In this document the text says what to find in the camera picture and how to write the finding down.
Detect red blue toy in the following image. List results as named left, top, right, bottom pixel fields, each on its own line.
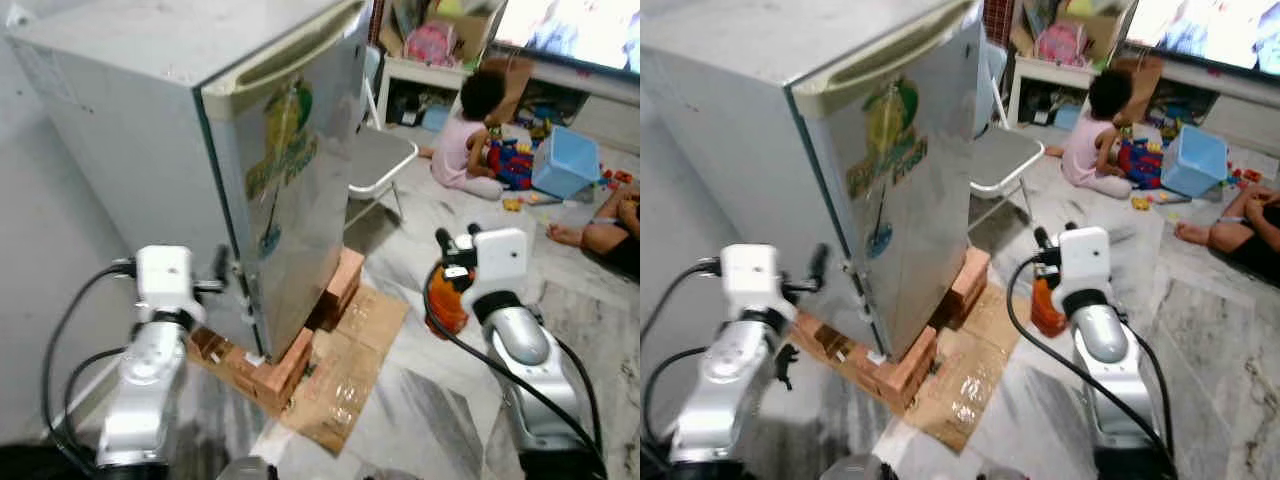
left=1118, top=138, right=1166, bottom=191
left=490, top=140, right=536, bottom=191

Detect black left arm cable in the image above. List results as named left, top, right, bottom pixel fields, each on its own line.
left=640, top=254, right=723, bottom=471
left=40, top=256, right=141, bottom=471

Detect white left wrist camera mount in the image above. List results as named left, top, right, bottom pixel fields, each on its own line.
left=135, top=245, right=196, bottom=326
left=720, top=243, right=783, bottom=321

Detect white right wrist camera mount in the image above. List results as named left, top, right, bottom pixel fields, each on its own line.
left=465, top=228, right=529, bottom=311
left=1055, top=226, right=1113, bottom=311

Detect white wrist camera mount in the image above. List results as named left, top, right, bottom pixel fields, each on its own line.
left=1055, top=226, right=1113, bottom=311
left=465, top=228, right=529, bottom=311
left=135, top=245, right=196, bottom=326
left=720, top=243, right=783, bottom=321

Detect grey robot leg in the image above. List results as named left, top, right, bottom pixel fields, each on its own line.
left=220, top=455, right=281, bottom=480
left=820, top=455, right=891, bottom=480

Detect small white fridge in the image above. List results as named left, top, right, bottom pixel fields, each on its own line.
left=640, top=0, right=976, bottom=353
left=5, top=0, right=363, bottom=353

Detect child in pink shirt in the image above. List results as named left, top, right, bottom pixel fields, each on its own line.
left=1045, top=68, right=1136, bottom=199
left=430, top=68, right=511, bottom=201

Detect pink bag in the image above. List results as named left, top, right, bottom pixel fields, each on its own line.
left=405, top=22, right=461, bottom=66
left=1035, top=22, right=1091, bottom=66

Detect white low shelf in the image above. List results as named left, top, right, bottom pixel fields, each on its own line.
left=378, top=55, right=471, bottom=131
left=1008, top=55, right=1091, bottom=131

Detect brown cardboard sheet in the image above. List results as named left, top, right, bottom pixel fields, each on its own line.
left=900, top=285, right=1036, bottom=453
left=280, top=285, right=411, bottom=456

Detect red brick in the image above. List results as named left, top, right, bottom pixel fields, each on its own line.
left=248, top=328, right=316, bottom=411
left=318, top=247, right=366, bottom=331
left=950, top=247, right=991, bottom=326
left=865, top=325, right=939, bottom=413
left=188, top=328, right=256, bottom=386
left=790, top=315, right=871, bottom=381

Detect blue plastic bin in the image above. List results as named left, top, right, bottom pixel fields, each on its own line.
left=530, top=125, right=601, bottom=199
left=1160, top=125, right=1229, bottom=198

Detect seated person dark shorts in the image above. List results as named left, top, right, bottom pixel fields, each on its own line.
left=1175, top=183, right=1280, bottom=281
left=547, top=185, right=641, bottom=281

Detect television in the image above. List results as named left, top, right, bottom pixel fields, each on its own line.
left=490, top=0, right=641, bottom=76
left=1120, top=0, right=1280, bottom=73

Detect white folding chair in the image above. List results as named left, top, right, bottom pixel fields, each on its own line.
left=970, top=40, right=1046, bottom=236
left=345, top=45, right=421, bottom=226

